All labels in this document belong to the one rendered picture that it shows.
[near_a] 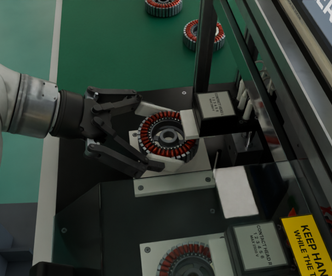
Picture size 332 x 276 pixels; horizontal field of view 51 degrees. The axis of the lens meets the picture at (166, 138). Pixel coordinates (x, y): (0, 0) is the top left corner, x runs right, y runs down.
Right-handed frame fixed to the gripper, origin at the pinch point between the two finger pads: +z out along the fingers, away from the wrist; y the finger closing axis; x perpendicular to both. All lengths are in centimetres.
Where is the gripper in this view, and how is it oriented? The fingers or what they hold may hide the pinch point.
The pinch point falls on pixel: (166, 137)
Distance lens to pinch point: 63.7
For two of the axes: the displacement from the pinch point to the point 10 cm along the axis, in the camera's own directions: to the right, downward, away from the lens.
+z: 8.6, 2.0, 4.7
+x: -4.9, 5.8, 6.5
